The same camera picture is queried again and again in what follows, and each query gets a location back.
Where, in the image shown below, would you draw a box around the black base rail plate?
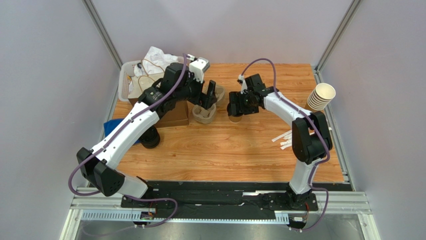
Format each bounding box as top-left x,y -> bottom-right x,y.
120,180 -> 320,221

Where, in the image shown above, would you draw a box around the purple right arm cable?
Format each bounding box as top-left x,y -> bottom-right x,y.
239,58 -> 331,233

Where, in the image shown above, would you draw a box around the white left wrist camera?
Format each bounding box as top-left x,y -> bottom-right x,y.
186,54 -> 210,84

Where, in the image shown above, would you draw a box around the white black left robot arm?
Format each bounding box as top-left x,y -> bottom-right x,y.
76,57 -> 217,198

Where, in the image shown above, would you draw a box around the stack of paper cups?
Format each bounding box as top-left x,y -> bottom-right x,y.
304,83 -> 336,112

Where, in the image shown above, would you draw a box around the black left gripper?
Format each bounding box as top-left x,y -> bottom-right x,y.
174,70 -> 218,110

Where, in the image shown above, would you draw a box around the white plastic basket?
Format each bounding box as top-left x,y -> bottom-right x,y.
118,59 -> 165,102

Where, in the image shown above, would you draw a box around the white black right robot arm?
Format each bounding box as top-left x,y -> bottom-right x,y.
227,74 -> 333,210

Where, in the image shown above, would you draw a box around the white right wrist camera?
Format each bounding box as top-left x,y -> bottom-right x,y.
237,74 -> 248,94

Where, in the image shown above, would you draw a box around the brown paper coffee cup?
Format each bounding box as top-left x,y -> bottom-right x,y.
228,115 -> 243,124

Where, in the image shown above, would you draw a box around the white wrapped straw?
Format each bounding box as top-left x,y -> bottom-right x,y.
280,138 -> 292,150
271,130 -> 293,142

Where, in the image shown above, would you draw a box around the cardboard cup carrier tray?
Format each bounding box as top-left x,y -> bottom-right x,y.
192,85 -> 226,124

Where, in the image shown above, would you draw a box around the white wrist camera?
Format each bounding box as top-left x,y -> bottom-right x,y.
237,74 -> 248,94
186,54 -> 210,84

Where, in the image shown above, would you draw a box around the aluminium frame rail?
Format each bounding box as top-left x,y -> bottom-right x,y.
60,191 -> 380,240

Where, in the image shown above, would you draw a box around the blue folded cloth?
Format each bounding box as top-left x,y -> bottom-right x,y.
101,118 -> 139,145

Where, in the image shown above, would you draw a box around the brown paper bag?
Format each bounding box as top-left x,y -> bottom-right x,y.
127,72 -> 189,128

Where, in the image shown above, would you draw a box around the crumpled white paper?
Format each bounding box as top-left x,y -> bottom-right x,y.
133,46 -> 184,77

